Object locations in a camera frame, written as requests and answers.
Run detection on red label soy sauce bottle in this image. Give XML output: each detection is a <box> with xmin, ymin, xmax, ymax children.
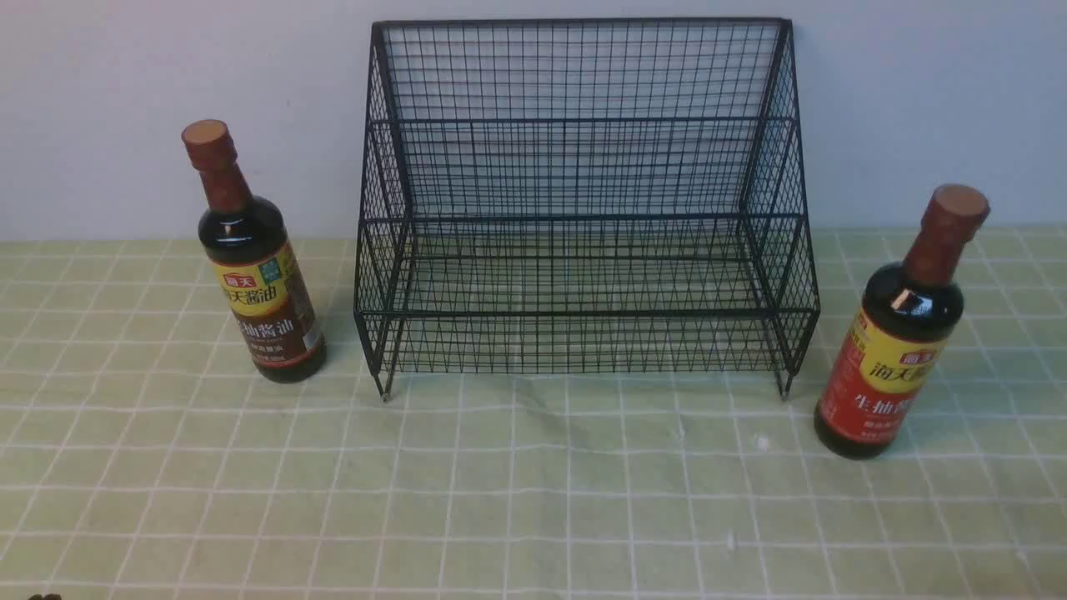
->
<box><xmin>813</xmin><ymin>185</ymin><xmax>990</xmax><ymax>460</ymax></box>

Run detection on brown label soy sauce bottle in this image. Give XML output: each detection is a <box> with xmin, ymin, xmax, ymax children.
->
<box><xmin>182</xmin><ymin>119</ymin><xmax>328</xmax><ymax>383</ymax></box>

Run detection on black wire mesh shelf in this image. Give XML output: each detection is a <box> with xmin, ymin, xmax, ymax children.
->
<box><xmin>353</xmin><ymin>17</ymin><xmax>821</xmax><ymax>400</ymax></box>

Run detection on green checked tablecloth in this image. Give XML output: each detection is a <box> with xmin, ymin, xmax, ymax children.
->
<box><xmin>1</xmin><ymin>225</ymin><xmax>1066</xmax><ymax>599</ymax></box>

